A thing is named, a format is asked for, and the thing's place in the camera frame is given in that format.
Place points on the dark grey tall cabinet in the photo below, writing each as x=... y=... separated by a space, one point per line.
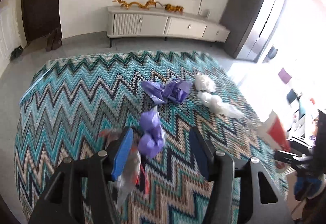
x=251 y=23

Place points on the clear red snack wrapper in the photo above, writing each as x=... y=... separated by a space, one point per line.
x=127 y=182

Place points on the white wall cabinet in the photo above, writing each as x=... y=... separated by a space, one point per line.
x=12 y=30

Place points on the white crumpled plastic bag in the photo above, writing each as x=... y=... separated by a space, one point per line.
x=204 y=83

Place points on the zigzag knitted rug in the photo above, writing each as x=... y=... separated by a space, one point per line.
x=71 y=100

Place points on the golden dragon figurine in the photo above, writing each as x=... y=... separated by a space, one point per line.
x=127 y=5

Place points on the black shoes pair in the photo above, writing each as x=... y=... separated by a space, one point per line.
x=16 y=53

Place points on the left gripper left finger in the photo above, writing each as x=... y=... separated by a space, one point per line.
x=62 y=201

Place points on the brown boots pair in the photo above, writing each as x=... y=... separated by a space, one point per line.
x=54 y=40

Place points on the red white paper cup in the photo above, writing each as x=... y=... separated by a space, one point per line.
x=273 y=134

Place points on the white TV console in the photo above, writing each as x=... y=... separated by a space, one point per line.
x=135 y=22

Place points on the large purple crumpled bag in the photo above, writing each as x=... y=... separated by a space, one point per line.
x=175 y=90

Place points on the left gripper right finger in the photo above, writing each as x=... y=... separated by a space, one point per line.
x=260 y=199

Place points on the long clear plastic bag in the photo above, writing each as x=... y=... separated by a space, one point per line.
x=217 y=106

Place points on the small purple bag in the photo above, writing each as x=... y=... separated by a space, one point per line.
x=153 y=140

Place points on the blue gloved right hand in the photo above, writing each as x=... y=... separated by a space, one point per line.
x=308 y=187

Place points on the golden tiger figurine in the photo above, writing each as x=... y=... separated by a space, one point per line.
x=172 y=8

